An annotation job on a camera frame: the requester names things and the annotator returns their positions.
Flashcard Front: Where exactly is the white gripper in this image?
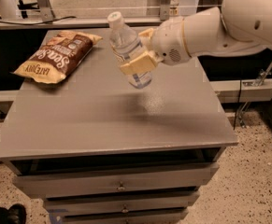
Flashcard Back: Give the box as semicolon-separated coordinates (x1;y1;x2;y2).
119;17;191;75

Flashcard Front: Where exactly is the clear blue-label plastic bottle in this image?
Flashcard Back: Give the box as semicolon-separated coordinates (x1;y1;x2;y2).
107;11;152;89

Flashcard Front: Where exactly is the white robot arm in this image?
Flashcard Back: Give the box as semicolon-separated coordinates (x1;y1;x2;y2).
120;0;272;75

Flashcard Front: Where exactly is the brown chips bag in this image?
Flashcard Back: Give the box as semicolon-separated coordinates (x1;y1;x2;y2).
13;30;102;84

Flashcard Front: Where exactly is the grey drawer cabinet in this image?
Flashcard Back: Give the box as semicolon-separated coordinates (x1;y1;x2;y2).
0;30;237;224

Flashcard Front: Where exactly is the top drawer knob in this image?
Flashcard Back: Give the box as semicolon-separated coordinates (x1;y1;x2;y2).
117;182;126;192

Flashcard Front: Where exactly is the drawer knob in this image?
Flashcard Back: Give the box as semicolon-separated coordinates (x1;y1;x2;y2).
122;205;129;214
117;182;126;192

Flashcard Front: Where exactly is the black shoe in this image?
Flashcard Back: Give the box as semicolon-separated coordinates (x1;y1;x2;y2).
7;203;26;224

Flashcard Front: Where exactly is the metal rail frame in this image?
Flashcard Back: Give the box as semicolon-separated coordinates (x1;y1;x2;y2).
0;0;220;30

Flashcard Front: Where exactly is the black hanging cable right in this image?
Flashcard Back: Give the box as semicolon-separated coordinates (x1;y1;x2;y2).
233;79;243;131

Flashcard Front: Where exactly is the black cable on rail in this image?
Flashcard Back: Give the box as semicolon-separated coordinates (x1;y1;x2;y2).
0;15;78;26

